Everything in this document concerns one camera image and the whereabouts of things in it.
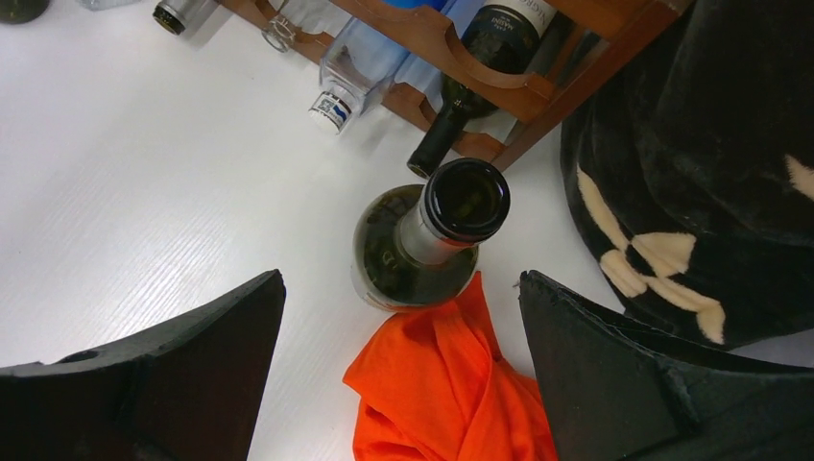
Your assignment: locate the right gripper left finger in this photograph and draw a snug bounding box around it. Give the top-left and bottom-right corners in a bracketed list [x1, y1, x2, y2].
[1, 270, 286, 460]

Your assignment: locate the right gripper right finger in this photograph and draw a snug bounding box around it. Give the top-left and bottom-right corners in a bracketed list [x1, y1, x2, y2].
[519, 271, 813, 460]

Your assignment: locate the green wine bottle white label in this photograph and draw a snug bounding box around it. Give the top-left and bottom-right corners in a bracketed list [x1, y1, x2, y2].
[406, 0, 558, 179]

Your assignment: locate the brown wooden wine rack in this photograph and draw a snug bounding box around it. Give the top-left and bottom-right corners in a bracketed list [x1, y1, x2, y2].
[227, 1, 688, 169]

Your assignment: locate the green wine bottle front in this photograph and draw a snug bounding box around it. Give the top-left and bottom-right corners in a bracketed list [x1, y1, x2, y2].
[152, 0, 218, 36]

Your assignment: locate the orange cloth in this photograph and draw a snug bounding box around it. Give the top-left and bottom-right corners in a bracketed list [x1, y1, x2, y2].
[344, 275, 558, 460]

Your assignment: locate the blue square bottle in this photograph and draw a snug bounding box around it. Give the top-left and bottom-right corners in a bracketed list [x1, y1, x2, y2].
[308, 18, 441, 134]

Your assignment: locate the black floral blanket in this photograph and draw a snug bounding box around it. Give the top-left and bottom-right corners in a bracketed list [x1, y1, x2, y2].
[561, 1, 813, 350]

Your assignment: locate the clear bottle black cap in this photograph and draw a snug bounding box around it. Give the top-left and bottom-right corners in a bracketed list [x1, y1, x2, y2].
[77, 0, 139, 12]

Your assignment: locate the small clear glass bottle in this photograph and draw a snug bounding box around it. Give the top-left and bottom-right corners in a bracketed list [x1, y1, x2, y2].
[260, 0, 351, 54]

